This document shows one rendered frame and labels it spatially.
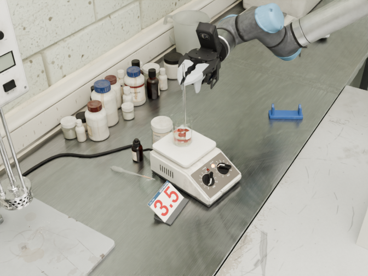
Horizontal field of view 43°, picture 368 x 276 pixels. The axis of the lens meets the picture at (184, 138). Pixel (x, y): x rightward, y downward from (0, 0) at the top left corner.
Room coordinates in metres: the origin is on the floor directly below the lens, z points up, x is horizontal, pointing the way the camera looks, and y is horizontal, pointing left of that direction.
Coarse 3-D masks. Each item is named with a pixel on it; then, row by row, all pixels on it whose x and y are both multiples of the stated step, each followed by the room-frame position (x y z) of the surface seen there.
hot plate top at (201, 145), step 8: (168, 136) 0.94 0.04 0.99; (192, 136) 0.94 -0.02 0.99; (200, 136) 0.93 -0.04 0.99; (160, 144) 0.91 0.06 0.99; (168, 144) 0.90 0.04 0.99; (192, 144) 0.90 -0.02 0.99; (200, 144) 0.90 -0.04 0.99; (208, 144) 0.90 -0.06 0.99; (160, 152) 0.88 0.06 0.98; (168, 152) 0.87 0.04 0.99; (176, 152) 0.87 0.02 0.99; (184, 152) 0.87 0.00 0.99; (192, 152) 0.87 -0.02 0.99; (200, 152) 0.87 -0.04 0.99; (176, 160) 0.84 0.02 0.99; (184, 160) 0.84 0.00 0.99; (192, 160) 0.84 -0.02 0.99
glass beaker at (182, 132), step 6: (174, 114) 0.93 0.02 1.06; (180, 114) 0.94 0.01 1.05; (186, 114) 0.94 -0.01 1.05; (174, 120) 0.90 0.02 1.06; (180, 120) 0.94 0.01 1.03; (186, 120) 0.94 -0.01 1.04; (192, 120) 0.91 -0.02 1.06; (174, 126) 0.90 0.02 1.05; (180, 126) 0.89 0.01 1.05; (186, 126) 0.89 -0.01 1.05; (174, 132) 0.90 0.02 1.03; (180, 132) 0.89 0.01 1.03; (186, 132) 0.89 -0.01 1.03; (174, 138) 0.90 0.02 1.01; (180, 138) 0.89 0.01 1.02; (186, 138) 0.89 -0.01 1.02; (174, 144) 0.90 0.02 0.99; (180, 144) 0.89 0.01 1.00; (186, 144) 0.89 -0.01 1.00
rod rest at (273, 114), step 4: (272, 104) 1.16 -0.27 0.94; (300, 104) 1.16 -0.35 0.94; (272, 108) 1.14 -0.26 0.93; (300, 108) 1.13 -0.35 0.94; (268, 112) 1.16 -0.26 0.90; (272, 112) 1.14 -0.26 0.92; (276, 112) 1.15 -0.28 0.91; (280, 112) 1.15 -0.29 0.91; (284, 112) 1.15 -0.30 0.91; (288, 112) 1.15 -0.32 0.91; (292, 112) 1.15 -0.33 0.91; (296, 112) 1.15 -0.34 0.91; (300, 112) 1.13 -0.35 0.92; (272, 116) 1.13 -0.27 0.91; (276, 116) 1.13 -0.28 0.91; (280, 116) 1.13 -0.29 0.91; (284, 116) 1.13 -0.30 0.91; (288, 116) 1.13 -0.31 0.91; (292, 116) 1.13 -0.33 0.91; (296, 116) 1.13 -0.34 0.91; (300, 116) 1.13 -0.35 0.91
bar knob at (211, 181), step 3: (210, 171) 0.82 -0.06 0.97; (207, 174) 0.82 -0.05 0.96; (210, 174) 0.81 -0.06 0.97; (204, 177) 0.81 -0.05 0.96; (207, 177) 0.82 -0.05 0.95; (210, 177) 0.81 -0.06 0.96; (213, 177) 0.82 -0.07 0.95; (204, 180) 0.81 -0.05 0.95; (207, 180) 0.81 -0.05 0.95; (210, 180) 0.80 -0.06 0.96; (213, 180) 0.81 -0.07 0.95; (204, 183) 0.80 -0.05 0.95; (207, 183) 0.80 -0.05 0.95; (210, 183) 0.79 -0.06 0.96; (213, 183) 0.81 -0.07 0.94
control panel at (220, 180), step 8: (216, 160) 0.87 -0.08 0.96; (224, 160) 0.88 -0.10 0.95; (200, 168) 0.84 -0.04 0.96; (208, 168) 0.84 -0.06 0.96; (216, 168) 0.85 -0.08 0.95; (232, 168) 0.86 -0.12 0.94; (192, 176) 0.81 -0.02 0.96; (200, 176) 0.82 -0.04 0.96; (216, 176) 0.83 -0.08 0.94; (224, 176) 0.84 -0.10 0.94; (232, 176) 0.84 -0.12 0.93; (200, 184) 0.80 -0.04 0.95; (216, 184) 0.81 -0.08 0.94; (224, 184) 0.82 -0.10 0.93; (208, 192) 0.78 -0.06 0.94; (216, 192) 0.79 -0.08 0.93
